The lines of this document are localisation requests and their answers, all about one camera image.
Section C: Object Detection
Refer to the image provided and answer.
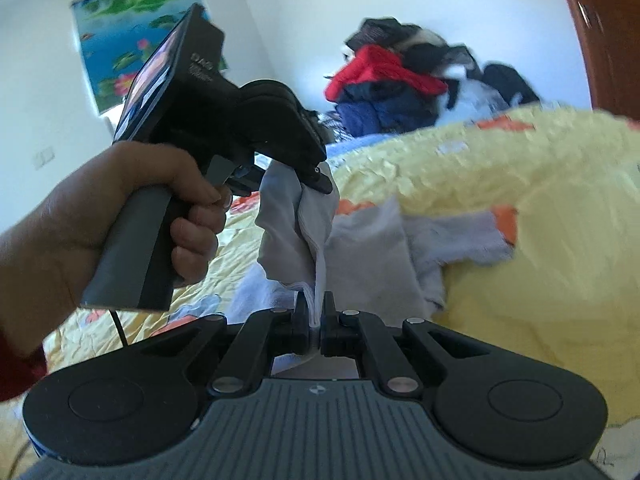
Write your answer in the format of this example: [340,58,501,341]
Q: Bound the black clothes pile top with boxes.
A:
[344,18,540,107]

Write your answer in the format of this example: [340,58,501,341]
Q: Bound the wall light switch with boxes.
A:
[32,146,55,170]

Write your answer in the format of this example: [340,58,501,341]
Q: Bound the grey white bundled clothes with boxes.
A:
[435,79,510,126]

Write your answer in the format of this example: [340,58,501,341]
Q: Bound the person left hand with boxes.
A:
[1,142,231,359]

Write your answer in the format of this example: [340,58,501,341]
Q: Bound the brown wooden door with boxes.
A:
[566,0,639,119]

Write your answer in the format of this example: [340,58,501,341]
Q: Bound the lavender small garment with lace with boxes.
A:
[226,162,518,337]

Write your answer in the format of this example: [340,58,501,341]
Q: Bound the lotus print roller blind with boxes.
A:
[70,0,203,115]

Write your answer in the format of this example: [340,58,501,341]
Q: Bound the yellow carrot print bedsheet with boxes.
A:
[0,104,640,480]

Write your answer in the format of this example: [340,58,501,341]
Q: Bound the light blue knitted blanket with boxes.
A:
[326,133,395,170]

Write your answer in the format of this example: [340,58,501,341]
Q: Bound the red padded jacket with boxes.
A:
[324,44,448,102]

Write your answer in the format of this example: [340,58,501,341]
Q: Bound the navy blue quilted jacket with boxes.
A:
[335,80,438,136]

